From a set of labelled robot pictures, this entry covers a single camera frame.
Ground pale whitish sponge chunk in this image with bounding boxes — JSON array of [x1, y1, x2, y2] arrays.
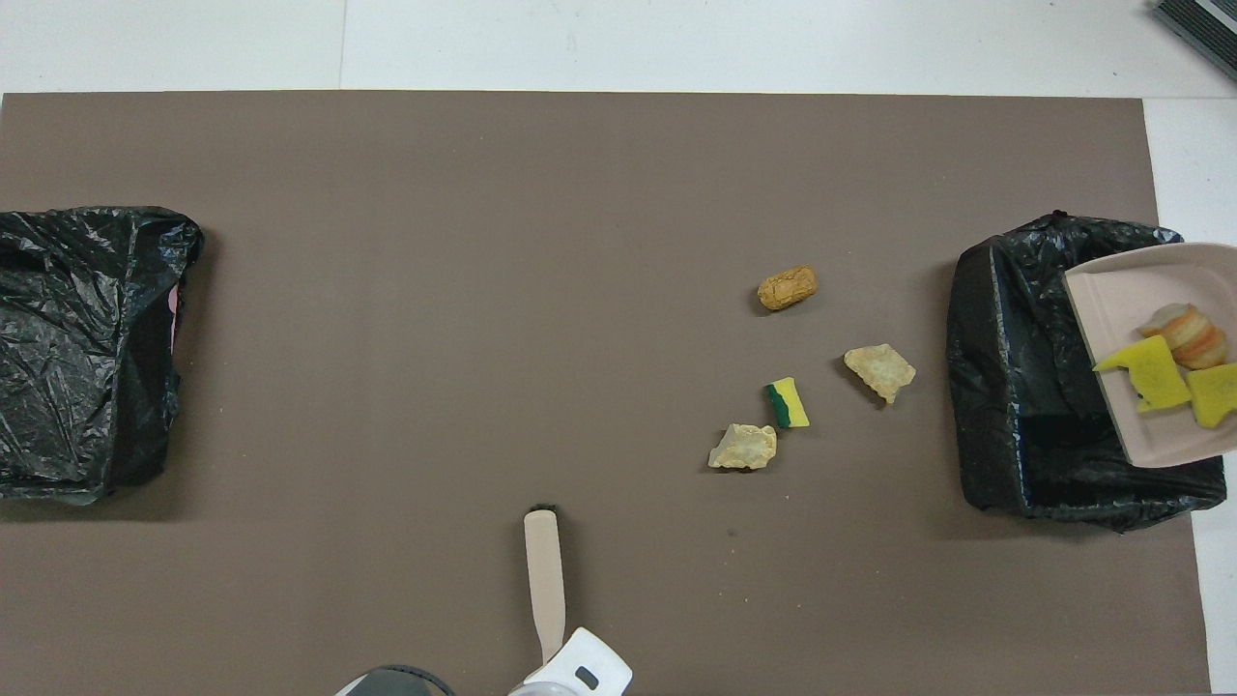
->
[[707, 422, 778, 472]]

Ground green and yellow sponge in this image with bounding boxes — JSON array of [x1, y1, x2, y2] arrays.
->
[[763, 376, 811, 430]]

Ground beige hand brush black bristles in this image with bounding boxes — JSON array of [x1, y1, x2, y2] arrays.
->
[[523, 505, 566, 668]]

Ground pale yellowish sponge chunk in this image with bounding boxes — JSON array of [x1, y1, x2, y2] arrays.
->
[[843, 343, 917, 406]]

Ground beige plastic dustpan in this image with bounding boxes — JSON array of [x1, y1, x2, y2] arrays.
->
[[1063, 242, 1237, 470]]

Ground notched yellow sponge piece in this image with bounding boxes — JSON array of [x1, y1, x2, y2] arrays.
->
[[1093, 335, 1193, 414]]

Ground orange striped croissant piece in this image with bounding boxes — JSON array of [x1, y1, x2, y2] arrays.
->
[[1138, 303, 1229, 371]]

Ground black bag lined trash bin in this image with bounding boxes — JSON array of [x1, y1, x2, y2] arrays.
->
[[946, 210, 1228, 534], [0, 205, 205, 507]]

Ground brown bread roll piece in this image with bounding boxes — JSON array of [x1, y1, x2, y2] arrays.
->
[[757, 266, 819, 312]]

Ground brown table mat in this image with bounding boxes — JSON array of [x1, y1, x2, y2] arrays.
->
[[0, 92, 1211, 696]]

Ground dark ribbed vent panel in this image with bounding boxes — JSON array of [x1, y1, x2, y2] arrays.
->
[[1153, 0, 1237, 83]]

